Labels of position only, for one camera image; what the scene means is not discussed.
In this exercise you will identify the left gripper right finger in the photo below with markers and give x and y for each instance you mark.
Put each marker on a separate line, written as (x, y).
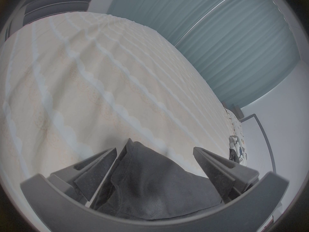
(217, 175)

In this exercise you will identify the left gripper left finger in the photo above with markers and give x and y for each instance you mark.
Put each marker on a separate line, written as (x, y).
(91, 175)

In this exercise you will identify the black T-shirt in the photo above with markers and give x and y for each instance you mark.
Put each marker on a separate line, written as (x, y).
(154, 182)

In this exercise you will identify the pile of clothes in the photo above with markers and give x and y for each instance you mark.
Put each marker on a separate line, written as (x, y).
(237, 146)

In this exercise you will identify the bed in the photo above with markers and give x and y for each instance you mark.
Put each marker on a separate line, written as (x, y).
(96, 81)

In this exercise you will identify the black satin garment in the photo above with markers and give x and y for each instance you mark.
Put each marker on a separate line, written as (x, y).
(233, 155)

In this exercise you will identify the white printed pillow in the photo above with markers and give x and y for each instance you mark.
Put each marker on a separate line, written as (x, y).
(237, 127)

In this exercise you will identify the grey bedside table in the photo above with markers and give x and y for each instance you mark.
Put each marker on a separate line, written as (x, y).
(235, 110)

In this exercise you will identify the blue-green curtain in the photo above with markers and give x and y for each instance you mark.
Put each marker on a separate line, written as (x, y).
(157, 6)
(246, 45)

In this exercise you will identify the black chest of drawers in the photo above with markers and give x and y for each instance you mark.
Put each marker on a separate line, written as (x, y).
(60, 6)

